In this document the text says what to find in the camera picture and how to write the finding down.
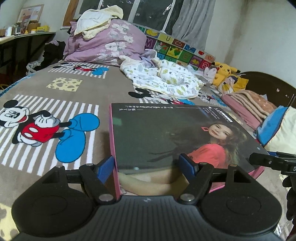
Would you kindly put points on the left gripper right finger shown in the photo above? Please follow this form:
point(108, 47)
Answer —
point(199, 177)

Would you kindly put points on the blue and cream pillow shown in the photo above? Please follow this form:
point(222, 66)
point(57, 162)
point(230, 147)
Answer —
point(277, 133)

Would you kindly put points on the white leaf pattern blanket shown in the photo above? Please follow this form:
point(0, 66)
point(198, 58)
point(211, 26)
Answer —
point(164, 77)

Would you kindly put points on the alphabet foam mat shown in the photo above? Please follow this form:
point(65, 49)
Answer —
point(174, 50)

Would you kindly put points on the Mickey Mouse bed sheet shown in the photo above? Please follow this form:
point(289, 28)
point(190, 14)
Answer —
point(53, 123)

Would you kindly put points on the yellow Pikachu plush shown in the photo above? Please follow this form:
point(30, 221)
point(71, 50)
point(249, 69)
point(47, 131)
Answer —
point(226, 79)

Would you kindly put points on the dark wooden headboard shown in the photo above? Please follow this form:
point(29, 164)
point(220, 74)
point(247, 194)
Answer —
point(277, 91)

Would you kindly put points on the cream white cloth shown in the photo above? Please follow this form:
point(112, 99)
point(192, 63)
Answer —
point(94, 21)

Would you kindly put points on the dark wooden desk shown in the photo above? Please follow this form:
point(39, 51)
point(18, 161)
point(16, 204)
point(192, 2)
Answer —
point(18, 51)

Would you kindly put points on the folded pink brown blanket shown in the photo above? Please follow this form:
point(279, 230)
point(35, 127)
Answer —
point(250, 106)

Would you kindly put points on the framed picture board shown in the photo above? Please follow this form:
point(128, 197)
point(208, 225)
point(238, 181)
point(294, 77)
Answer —
point(29, 14)

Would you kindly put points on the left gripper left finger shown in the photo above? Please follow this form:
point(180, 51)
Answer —
point(94, 178)

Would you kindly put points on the purple floral duvet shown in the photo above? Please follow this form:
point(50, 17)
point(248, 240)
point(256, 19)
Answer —
point(121, 38)

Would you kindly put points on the box lid with woman photo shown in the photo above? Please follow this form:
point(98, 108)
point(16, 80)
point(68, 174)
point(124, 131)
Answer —
point(147, 140)

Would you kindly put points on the grey curtain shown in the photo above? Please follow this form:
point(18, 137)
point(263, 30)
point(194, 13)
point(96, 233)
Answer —
point(192, 25)

